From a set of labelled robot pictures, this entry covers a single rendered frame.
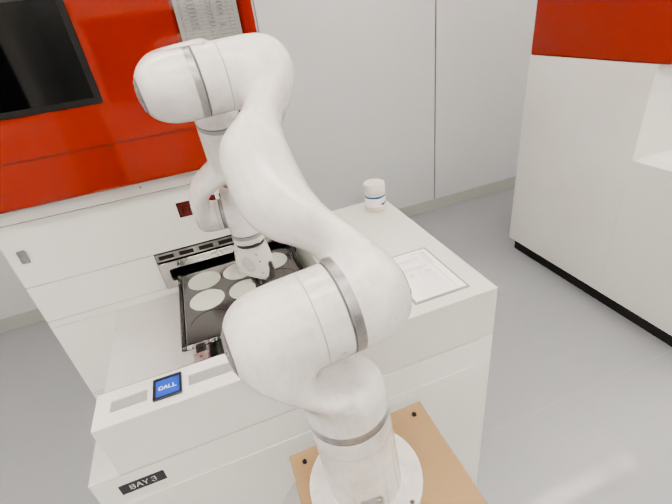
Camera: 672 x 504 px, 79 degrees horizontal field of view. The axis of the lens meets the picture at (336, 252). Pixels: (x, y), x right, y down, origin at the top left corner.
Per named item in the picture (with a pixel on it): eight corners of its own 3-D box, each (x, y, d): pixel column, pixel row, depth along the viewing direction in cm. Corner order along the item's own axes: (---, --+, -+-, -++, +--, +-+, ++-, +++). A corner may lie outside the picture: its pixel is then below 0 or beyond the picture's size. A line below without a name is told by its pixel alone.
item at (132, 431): (122, 437, 90) (96, 395, 83) (352, 354, 103) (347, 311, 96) (118, 476, 83) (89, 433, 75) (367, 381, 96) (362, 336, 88)
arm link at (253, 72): (303, 380, 53) (409, 330, 57) (309, 372, 42) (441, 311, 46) (184, 89, 67) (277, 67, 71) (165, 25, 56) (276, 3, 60)
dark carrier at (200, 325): (183, 277, 131) (182, 275, 130) (286, 248, 139) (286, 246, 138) (187, 346, 102) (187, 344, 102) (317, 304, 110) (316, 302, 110)
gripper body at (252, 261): (225, 241, 107) (235, 276, 113) (255, 247, 102) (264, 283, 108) (243, 228, 113) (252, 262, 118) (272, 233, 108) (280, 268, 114)
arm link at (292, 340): (405, 420, 56) (384, 278, 44) (278, 487, 51) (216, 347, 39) (365, 364, 66) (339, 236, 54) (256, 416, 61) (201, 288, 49)
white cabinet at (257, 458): (192, 458, 175) (117, 310, 133) (394, 380, 198) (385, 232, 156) (204, 644, 122) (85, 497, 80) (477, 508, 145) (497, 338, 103)
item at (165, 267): (167, 287, 135) (157, 263, 131) (294, 250, 146) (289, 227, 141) (167, 289, 134) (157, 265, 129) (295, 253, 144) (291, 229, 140)
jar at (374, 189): (362, 206, 143) (359, 181, 138) (380, 201, 145) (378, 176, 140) (370, 214, 137) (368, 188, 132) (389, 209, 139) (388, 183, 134)
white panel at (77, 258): (52, 324, 130) (-19, 211, 109) (296, 253, 149) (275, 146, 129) (50, 330, 127) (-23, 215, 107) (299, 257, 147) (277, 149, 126)
